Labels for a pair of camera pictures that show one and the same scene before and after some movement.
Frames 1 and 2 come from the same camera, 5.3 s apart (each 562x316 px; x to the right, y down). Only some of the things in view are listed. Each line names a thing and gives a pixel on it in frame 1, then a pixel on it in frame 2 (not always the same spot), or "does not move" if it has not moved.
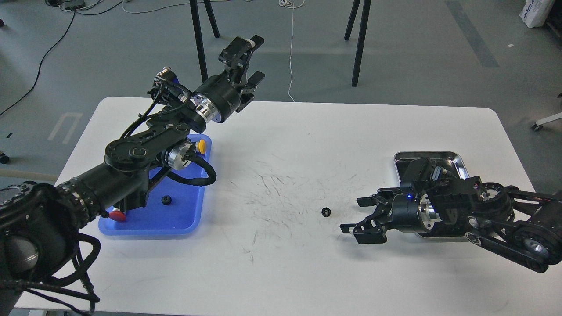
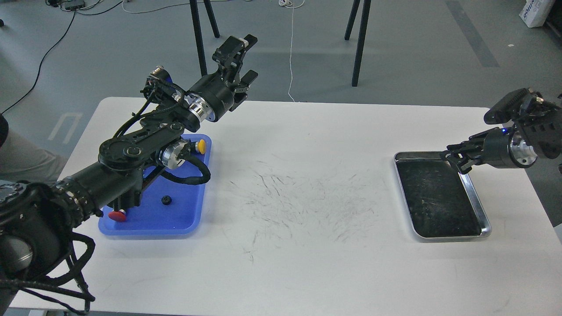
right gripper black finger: [370, 231] -> [464, 162]
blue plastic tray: [172, 208] does not move
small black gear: [166, 199] does not move
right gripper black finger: [382, 197] -> [461, 149]
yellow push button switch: [201, 146] does not move
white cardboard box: [535, 12] does not move
